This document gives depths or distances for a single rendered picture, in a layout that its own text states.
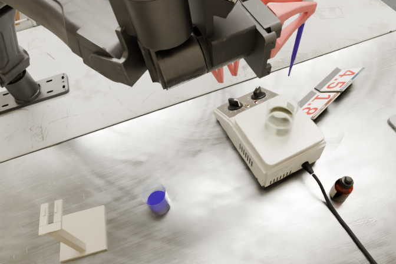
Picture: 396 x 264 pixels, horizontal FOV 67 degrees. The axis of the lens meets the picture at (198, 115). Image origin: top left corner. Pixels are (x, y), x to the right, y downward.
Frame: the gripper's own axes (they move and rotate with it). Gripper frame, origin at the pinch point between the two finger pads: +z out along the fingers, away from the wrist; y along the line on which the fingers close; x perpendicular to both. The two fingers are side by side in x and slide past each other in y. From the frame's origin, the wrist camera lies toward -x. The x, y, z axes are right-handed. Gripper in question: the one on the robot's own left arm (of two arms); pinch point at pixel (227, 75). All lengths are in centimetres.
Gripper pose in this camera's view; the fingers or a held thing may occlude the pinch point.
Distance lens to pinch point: 58.8
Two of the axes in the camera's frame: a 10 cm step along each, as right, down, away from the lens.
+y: 8.0, -4.4, 4.2
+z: 2.8, 8.8, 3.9
